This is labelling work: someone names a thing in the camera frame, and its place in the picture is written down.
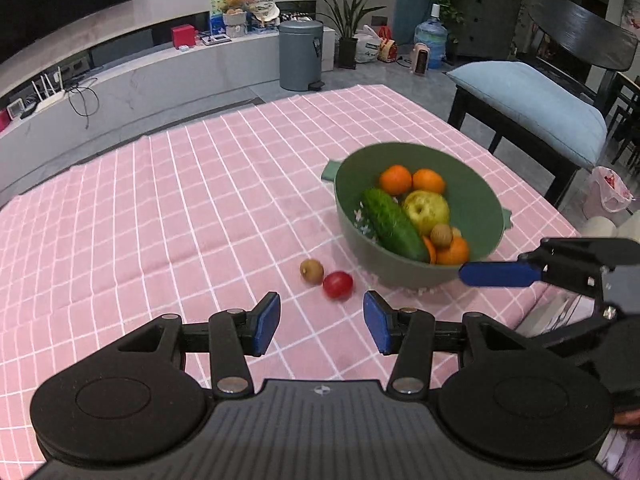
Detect yellow-green apple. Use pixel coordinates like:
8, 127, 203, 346
402, 190, 451, 237

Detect black wooden chair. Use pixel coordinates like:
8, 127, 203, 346
447, 0, 640, 208

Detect white router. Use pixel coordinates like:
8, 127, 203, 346
32, 66, 66, 111

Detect black cables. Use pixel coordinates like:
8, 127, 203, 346
65, 77, 101, 128

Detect printed picture board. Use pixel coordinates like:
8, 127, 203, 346
209, 0, 277, 36

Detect dark cabinet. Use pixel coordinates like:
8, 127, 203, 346
452, 0, 531, 58

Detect pink waste basket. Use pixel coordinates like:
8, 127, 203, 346
582, 166, 636, 221

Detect red box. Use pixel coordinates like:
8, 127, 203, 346
171, 25, 197, 51

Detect teddy bear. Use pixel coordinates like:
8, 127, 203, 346
221, 0, 248, 38

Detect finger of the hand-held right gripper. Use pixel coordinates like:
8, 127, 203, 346
458, 237, 640, 297
527, 305, 620, 357

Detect green cucumber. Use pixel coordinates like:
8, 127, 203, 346
361, 188, 431, 263

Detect light blue seat cushion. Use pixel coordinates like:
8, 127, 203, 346
446, 61, 608, 168

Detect white plastic bag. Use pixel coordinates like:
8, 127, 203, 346
354, 25, 383, 63

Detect black television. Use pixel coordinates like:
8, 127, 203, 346
0, 0, 136, 63

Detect pink checked tablecloth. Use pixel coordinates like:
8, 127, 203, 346
0, 84, 583, 461

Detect blue water bottle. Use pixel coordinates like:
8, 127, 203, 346
414, 4, 447, 70

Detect small pink white appliance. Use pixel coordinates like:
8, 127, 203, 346
411, 42, 433, 76

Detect grey pedal bin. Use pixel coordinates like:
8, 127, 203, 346
278, 20, 325, 92

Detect white marble tv console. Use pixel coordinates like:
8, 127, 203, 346
0, 25, 336, 196

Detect small red tomato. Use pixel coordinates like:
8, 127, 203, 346
322, 271, 356, 302

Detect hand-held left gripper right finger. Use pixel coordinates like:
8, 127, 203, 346
363, 290, 541, 396

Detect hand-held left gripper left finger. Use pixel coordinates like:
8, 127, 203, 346
107, 291, 282, 397

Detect green colander bowl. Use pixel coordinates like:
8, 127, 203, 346
321, 142, 513, 291

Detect long-leaf potted plant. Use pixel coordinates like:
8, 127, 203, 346
304, 0, 396, 70

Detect red yellow bag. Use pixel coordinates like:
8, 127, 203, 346
376, 27, 398, 63

